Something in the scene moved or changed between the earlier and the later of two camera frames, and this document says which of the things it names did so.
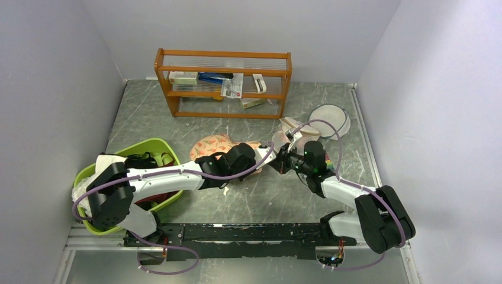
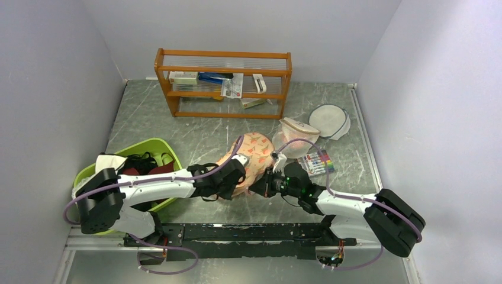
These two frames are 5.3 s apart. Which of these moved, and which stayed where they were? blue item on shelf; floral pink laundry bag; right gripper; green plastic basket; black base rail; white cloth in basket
Moved: right gripper; floral pink laundry bag
Stayed: white cloth in basket; blue item on shelf; green plastic basket; black base rail
